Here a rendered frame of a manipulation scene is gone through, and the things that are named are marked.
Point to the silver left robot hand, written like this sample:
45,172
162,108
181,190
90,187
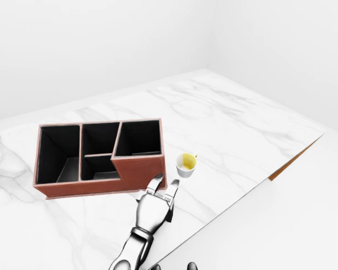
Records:
150,209

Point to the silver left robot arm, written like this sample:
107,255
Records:
135,247

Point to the red-brown desk caddy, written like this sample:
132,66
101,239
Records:
141,171

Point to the white mug yellow inside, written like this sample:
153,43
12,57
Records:
184,171

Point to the small dark rounded shape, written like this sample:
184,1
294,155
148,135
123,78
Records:
192,266

